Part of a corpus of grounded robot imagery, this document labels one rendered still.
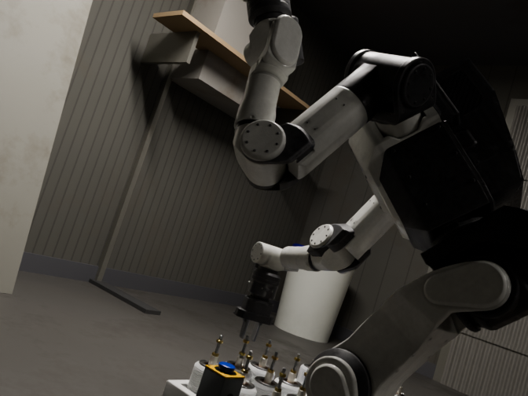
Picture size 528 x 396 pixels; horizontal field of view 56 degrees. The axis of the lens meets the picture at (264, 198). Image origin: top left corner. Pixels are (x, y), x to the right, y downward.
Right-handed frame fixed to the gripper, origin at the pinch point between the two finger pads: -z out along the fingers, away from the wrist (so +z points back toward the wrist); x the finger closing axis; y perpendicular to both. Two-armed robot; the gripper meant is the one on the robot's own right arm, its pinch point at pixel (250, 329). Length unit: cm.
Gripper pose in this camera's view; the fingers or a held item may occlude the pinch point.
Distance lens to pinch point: 157.3
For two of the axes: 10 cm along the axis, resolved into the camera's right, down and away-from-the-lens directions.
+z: 3.0, -9.5, 0.9
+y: -3.4, -0.1, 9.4
